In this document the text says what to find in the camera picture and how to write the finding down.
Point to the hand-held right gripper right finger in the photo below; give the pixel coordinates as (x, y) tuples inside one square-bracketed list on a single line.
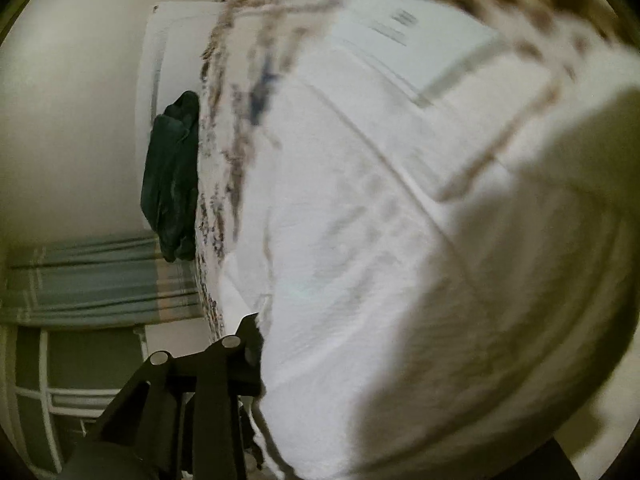
[(547, 465)]

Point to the dark green blanket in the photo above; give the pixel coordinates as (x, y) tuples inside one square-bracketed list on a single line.
[(170, 175)]

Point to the bed with floral sheet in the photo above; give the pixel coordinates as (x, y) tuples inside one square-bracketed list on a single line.
[(225, 160)]

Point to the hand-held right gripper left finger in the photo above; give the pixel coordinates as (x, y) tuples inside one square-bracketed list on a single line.
[(215, 385)]

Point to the white pants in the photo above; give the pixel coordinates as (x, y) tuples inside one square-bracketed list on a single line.
[(375, 260)]

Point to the window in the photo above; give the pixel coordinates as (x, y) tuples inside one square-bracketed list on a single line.
[(85, 360)]

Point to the white headboard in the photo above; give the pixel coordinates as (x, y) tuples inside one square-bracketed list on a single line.
[(170, 50)]

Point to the green striped curtain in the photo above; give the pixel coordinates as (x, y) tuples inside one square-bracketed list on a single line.
[(100, 280)]

